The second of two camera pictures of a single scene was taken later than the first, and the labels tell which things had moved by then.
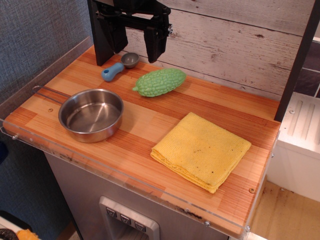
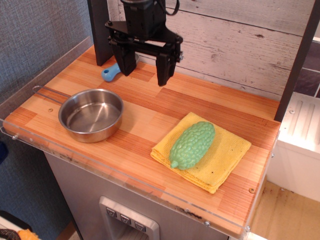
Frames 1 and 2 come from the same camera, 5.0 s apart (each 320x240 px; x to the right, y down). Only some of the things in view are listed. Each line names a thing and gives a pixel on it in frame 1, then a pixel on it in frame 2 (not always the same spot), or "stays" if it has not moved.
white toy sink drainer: x=300 y=125 stays
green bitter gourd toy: x=158 y=82 to x=190 y=144
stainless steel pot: x=90 y=115 stays
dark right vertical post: x=299 y=62 stays
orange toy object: x=26 y=234 stays
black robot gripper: x=156 y=30 to x=144 y=25
